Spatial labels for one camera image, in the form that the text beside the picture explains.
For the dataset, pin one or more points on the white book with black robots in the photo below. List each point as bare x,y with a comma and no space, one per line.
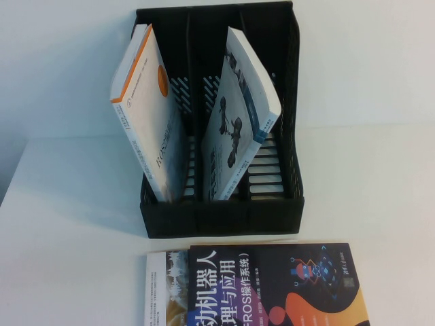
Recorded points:
234,102

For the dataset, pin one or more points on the white book with orange stripe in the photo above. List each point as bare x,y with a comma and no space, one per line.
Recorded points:
146,102

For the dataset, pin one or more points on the dark blue colourful book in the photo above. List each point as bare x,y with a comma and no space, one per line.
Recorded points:
272,288

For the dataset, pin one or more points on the white book with grey photo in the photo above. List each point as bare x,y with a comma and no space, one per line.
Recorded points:
163,288

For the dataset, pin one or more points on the black plastic file rack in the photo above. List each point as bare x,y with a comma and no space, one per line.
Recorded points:
272,217

